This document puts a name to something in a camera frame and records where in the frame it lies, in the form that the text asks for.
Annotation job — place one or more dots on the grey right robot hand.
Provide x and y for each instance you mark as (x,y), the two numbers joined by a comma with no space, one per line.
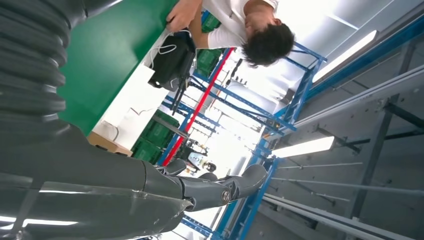
(82,185)

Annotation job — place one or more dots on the brown cardboard box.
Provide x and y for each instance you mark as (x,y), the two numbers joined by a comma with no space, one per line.
(106,144)

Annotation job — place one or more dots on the green plastic crate stack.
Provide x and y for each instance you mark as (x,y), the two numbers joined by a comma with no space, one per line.
(159,132)

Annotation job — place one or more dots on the white desk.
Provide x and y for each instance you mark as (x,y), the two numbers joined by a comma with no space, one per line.
(155,99)

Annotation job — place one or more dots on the black bag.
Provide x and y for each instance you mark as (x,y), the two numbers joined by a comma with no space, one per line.
(172,63)

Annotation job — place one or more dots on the blue shelf rack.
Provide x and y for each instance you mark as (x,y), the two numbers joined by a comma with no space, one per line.
(253,205)
(299,96)

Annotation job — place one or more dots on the person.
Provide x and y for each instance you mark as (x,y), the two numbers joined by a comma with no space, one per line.
(228,26)

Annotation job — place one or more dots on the ceiling light panel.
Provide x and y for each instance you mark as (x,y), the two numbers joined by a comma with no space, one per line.
(344,56)
(303,147)

